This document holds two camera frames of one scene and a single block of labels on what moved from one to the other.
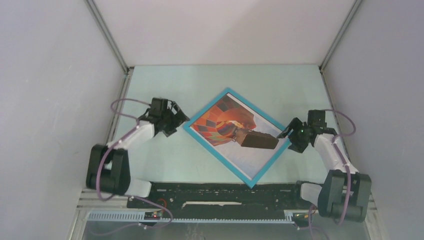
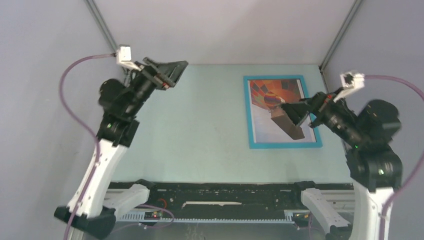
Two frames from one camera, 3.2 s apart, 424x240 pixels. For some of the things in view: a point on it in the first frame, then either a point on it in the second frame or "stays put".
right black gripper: x=295 y=124 -> x=298 y=111
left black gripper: x=179 y=119 -> x=165 y=75
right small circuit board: x=301 y=219 stays put
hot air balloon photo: x=247 y=139 -> x=271 y=123
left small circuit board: x=152 y=215 stays put
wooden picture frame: x=248 y=181 -> x=252 y=139
